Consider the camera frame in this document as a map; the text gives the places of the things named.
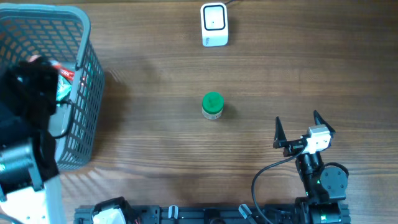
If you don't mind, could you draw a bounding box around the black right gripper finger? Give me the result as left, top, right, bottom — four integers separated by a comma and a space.
273, 116, 287, 148
313, 110, 335, 134

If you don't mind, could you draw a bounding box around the teal wet wipes pack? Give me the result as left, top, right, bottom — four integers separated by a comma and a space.
56, 75, 72, 106

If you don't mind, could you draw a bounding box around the red coffee stick sachet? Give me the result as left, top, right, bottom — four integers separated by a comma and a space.
50, 60, 75, 82

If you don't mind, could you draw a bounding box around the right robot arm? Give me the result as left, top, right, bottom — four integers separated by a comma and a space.
273, 111, 351, 224

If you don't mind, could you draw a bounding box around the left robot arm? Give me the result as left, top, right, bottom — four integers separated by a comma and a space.
1, 56, 67, 223

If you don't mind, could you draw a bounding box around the white barcode scanner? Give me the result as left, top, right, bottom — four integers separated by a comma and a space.
200, 2, 229, 47

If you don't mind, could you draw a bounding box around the grey plastic mesh basket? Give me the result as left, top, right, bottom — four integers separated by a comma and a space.
1, 3, 105, 170

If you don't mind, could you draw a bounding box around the green lidded small jar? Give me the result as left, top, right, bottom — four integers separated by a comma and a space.
201, 92, 224, 120

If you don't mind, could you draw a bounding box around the black right camera cable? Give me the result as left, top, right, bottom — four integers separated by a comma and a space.
251, 146, 307, 224

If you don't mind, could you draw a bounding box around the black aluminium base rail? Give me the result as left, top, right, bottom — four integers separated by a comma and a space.
73, 203, 351, 224

